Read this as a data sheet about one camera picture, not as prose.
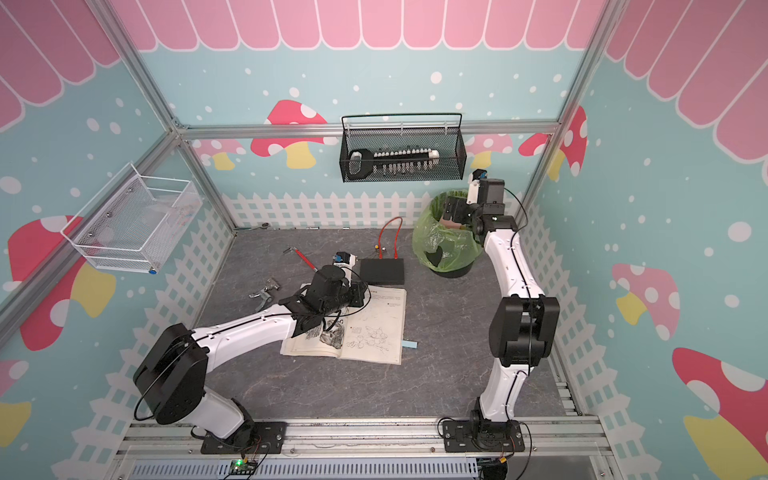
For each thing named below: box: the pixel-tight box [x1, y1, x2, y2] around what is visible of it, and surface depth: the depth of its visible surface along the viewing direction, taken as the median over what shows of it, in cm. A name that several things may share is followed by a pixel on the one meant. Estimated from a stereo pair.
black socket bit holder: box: [348, 148, 440, 180], surface depth 91 cm
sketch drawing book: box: [280, 285, 407, 365], surface depth 91 cm
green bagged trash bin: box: [412, 189, 483, 278], surface depth 93 cm
